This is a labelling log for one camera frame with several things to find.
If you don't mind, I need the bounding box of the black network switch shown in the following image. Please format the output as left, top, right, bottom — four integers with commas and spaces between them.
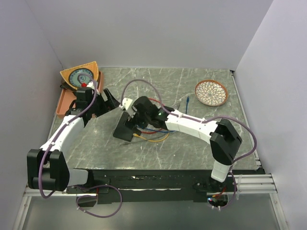
113, 112, 142, 142

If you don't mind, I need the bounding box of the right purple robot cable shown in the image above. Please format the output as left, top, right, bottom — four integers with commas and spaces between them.
120, 79, 258, 210

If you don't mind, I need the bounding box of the blue ethernet cable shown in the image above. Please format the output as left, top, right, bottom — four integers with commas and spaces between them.
140, 96, 190, 133

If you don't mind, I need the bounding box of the orange woven basket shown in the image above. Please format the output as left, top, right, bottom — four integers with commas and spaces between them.
60, 61, 99, 90

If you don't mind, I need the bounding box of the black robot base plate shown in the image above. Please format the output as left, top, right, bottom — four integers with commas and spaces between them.
64, 169, 266, 205

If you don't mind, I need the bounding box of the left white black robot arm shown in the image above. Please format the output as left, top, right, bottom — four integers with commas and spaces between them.
27, 87, 119, 193

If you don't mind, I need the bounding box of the pink plastic tray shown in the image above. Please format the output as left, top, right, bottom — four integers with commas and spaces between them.
56, 71, 104, 118

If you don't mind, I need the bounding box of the red ethernet cable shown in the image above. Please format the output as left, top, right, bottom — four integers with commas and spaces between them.
139, 97, 172, 135

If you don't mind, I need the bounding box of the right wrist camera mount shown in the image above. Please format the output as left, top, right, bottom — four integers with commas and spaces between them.
119, 98, 135, 117

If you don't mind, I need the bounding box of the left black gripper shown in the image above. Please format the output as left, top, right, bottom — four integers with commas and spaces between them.
88, 88, 120, 117

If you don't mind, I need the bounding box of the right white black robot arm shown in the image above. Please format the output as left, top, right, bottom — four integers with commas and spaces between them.
122, 96, 242, 191

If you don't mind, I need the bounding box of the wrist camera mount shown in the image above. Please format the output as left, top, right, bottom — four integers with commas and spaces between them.
119, 98, 135, 117
81, 81, 97, 89

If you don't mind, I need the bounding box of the yellow ethernet cable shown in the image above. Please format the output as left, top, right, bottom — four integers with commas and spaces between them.
133, 133, 170, 143

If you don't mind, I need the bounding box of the aluminium rail frame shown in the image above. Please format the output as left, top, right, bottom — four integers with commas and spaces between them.
20, 68, 285, 230

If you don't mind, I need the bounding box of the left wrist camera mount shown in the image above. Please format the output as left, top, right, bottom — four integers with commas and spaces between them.
81, 81, 97, 89

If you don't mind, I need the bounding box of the dark bowl under basket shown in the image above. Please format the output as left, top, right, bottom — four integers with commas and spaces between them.
60, 80, 76, 97

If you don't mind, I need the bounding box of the floral patterned ceramic plate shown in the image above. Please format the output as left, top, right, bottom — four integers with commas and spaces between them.
194, 80, 228, 106

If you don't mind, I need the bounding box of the blue green ceramic plate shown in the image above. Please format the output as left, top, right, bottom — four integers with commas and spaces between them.
69, 68, 94, 88

